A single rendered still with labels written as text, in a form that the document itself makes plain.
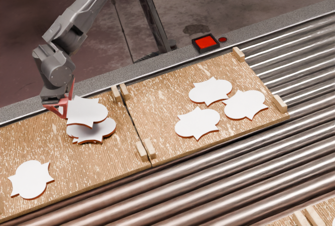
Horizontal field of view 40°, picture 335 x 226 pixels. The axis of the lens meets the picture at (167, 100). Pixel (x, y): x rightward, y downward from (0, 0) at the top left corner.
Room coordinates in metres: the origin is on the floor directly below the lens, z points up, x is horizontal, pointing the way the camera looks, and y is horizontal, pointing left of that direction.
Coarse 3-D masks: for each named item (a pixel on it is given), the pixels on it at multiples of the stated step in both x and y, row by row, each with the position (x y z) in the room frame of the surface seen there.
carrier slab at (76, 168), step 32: (96, 96) 1.15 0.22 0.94; (0, 128) 1.09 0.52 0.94; (32, 128) 1.06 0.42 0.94; (64, 128) 1.03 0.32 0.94; (128, 128) 0.98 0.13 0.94; (0, 160) 0.95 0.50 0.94; (64, 160) 0.90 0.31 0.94; (96, 160) 0.88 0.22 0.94; (128, 160) 0.86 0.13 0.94; (0, 192) 0.83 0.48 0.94; (64, 192) 0.79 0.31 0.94
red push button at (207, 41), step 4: (208, 36) 1.38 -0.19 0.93; (196, 40) 1.37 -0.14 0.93; (200, 40) 1.36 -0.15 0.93; (204, 40) 1.36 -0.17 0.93; (208, 40) 1.35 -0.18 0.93; (212, 40) 1.35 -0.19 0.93; (200, 44) 1.34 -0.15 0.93; (204, 44) 1.33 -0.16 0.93; (208, 44) 1.33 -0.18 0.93; (212, 44) 1.33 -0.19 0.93; (200, 48) 1.32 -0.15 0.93
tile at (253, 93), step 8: (232, 96) 1.02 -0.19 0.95; (240, 96) 1.02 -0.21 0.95; (248, 96) 1.01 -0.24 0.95; (256, 96) 1.00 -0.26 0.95; (264, 96) 1.00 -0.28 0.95; (224, 104) 1.00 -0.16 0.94; (232, 104) 0.99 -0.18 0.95; (240, 104) 0.98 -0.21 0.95; (248, 104) 0.98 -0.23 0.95; (256, 104) 0.97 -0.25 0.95; (224, 112) 0.97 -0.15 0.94; (232, 112) 0.96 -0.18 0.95; (240, 112) 0.95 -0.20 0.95; (248, 112) 0.95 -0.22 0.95; (256, 112) 0.94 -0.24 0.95
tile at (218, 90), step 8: (208, 80) 1.12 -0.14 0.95; (216, 80) 1.11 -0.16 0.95; (224, 80) 1.10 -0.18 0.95; (200, 88) 1.09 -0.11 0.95; (208, 88) 1.08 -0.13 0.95; (216, 88) 1.07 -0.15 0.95; (224, 88) 1.07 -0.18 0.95; (192, 96) 1.06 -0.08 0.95; (200, 96) 1.05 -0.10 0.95; (208, 96) 1.04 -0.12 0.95; (216, 96) 1.04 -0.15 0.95; (224, 96) 1.03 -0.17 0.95; (208, 104) 1.01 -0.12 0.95
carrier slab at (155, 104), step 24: (192, 72) 1.18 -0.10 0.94; (216, 72) 1.16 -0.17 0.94; (240, 72) 1.14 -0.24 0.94; (144, 96) 1.11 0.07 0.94; (168, 96) 1.09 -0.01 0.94; (144, 120) 1.00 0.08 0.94; (168, 120) 0.98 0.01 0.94; (240, 120) 0.93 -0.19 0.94; (264, 120) 0.91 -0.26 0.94; (144, 144) 0.91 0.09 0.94; (168, 144) 0.89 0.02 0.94; (192, 144) 0.87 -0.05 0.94; (216, 144) 0.87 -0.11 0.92
